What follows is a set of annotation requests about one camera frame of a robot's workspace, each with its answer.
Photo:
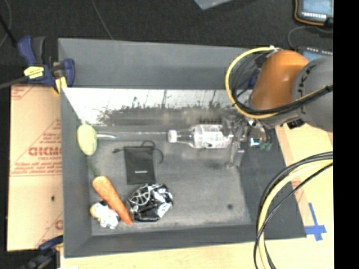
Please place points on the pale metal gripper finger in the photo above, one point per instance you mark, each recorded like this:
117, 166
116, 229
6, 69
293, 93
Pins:
236, 157
230, 126

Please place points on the clear plastic bottle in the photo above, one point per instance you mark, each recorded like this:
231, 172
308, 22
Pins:
202, 136

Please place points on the grey metal bin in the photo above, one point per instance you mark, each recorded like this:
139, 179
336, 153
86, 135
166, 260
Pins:
196, 183

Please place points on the black and white crumpled packet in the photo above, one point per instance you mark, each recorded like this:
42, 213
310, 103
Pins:
150, 203

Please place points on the orange toy carrot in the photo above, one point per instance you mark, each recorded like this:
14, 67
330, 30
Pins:
110, 197

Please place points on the white and black toy animal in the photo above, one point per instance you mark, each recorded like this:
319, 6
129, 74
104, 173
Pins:
105, 216

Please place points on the pale green oval fruit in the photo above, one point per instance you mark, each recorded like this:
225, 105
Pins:
87, 140

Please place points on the brown cardboard board red print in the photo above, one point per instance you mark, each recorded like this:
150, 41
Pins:
33, 150

